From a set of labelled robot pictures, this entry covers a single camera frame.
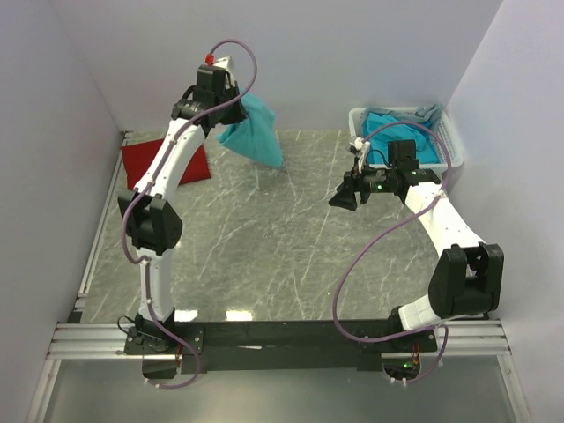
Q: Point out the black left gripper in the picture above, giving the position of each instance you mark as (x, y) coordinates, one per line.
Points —
(240, 115)

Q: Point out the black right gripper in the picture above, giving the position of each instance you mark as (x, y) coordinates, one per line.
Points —
(352, 182)

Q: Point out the light blue t-shirt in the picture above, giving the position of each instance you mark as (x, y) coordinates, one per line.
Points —
(254, 138)

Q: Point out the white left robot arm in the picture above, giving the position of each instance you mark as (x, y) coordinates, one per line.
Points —
(151, 227)

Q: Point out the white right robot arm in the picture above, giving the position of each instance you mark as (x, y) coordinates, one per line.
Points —
(467, 278)

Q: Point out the blue t-shirt in basket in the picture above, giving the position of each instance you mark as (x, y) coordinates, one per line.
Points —
(378, 155)

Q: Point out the folded red t-shirt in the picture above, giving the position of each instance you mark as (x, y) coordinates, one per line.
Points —
(137, 159)

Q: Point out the white plastic laundry basket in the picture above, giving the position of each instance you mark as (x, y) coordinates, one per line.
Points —
(452, 157)

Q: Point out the grey t-shirt in basket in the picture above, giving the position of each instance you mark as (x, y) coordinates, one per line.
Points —
(425, 115)

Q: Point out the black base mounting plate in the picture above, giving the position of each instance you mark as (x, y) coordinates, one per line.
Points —
(277, 345)

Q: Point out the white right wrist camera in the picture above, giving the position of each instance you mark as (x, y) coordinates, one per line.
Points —
(360, 148)

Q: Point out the aluminium frame rail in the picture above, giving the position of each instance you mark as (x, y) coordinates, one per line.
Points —
(97, 341)

